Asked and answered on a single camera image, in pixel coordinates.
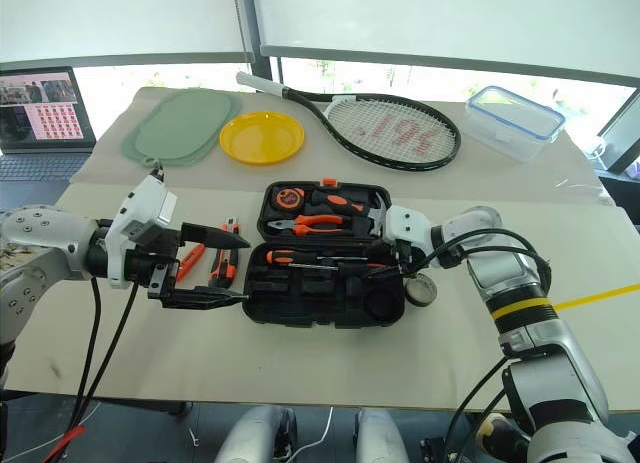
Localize orange black tape measure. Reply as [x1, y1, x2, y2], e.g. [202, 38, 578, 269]
[272, 186, 307, 213]

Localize white floor cable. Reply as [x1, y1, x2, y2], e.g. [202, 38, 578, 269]
[292, 406, 335, 462]

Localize orange black utility knife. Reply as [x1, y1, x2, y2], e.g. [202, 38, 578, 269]
[207, 216, 242, 290]

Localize silver rounded shell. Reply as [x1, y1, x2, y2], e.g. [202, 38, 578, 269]
[353, 407, 410, 463]
[213, 405, 298, 463]

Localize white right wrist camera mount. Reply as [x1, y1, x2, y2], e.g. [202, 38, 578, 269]
[383, 205, 433, 252]

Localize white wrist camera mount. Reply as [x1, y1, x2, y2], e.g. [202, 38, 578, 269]
[103, 174, 179, 290]
[383, 205, 433, 252]

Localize hammer with orange black handle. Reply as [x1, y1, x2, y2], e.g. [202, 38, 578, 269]
[307, 189, 395, 233]

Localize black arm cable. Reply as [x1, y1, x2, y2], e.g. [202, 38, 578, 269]
[42, 276, 103, 463]
[412, 231, 554, 463]
[42, 281, 140, 463]
[437, 246, 551, 463]

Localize black tennis racket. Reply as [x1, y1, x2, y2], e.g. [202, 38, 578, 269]
[235, 71, 463, 174]

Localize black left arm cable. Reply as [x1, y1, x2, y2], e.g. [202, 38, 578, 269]
[42, 281, 140, 463]
[42, 276, 103, 463]

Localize red tape on cables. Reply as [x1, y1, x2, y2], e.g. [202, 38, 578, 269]
[42, 424, 87, 463]

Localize orange handled pliers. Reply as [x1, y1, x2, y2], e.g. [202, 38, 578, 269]
[266, 213, 352, 237]

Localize yellow plastic plate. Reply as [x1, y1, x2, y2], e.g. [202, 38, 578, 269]
[219, 110, 306, 166]

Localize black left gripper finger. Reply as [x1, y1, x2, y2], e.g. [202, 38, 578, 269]
[160, 285, 250, 312]
[180, 222, 252, 251]

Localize clear container with blue lid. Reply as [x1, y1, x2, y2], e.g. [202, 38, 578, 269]
[464, 84, 567, 164]

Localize grey laptop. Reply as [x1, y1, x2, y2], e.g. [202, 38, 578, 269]
[0, 65, 98, 198]

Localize black window post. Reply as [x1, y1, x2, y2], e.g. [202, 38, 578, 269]
[238, 0, 275, 84]

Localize black plastic tool case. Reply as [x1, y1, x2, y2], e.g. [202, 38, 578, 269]
[241, 177, 407, 330]

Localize green cutting mat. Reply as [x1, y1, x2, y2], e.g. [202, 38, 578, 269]
[119, 86, 245, 170]

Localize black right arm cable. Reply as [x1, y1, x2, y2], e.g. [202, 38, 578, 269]
[437, 246, 551, 463]
[412, 231, 554, 463]

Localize orange handled screwdriver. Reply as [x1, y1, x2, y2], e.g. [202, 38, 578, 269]
[264, 249, 374, 268]

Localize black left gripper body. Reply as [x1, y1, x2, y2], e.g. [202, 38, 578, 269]
[124, 221, 184, 302]

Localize white roller blind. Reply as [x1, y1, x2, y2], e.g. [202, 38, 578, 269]
[0, 0, 256, 64]
[252, 0, 640, 79]

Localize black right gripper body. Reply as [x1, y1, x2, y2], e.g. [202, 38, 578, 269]
[392, 238, 426, 279]

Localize beige table cover sheet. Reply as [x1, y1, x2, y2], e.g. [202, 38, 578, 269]
[69, 86, 617, 208]

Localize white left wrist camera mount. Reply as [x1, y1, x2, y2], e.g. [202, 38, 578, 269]
[103, 174, 179, 290]

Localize black monitor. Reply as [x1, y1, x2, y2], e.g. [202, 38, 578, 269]
[596, 89, 640, 175]

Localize small orange utility knife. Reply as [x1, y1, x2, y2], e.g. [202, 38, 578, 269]
[175, 242, 206, 283]

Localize yellow tape strip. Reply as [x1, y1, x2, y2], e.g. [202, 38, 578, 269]
[554, 281, 640, 312]

